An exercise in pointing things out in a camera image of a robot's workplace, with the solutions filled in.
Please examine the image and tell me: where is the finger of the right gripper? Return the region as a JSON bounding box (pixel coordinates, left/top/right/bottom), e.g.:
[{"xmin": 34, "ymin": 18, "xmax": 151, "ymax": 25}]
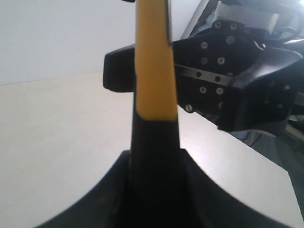
[
  {"xmin": 217, "ymin": 47, "xmax": 304, "ymax": 135},
  {"xmin": 103, "ymin": 45, "xmax": 135, "ymax": 93}
]

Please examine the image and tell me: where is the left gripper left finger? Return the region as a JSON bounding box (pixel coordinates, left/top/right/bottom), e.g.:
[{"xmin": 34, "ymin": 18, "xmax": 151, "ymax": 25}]
[{"xmin": 38, "ymin": 151, "xmax": 130, "ymax": 228}]

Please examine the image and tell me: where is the black yellow claw hammer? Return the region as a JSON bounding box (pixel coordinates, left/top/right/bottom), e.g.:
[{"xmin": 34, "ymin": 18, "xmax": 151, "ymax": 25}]
[{"xmin": 129, "ymin": 0, "xmax": 183, "ymax": 228}]

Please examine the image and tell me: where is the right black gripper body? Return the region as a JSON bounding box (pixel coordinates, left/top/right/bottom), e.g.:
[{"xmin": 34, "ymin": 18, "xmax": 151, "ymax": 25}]
[{"xmin": 173, "ymin": 20, "xmax": 259, "ymax": 128}]

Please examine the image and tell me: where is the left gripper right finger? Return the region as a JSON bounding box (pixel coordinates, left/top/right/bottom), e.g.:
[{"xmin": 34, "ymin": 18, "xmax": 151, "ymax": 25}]
[{"xmin": 181, "ymin": 149, "xmax": 289, "ymax": 228}]

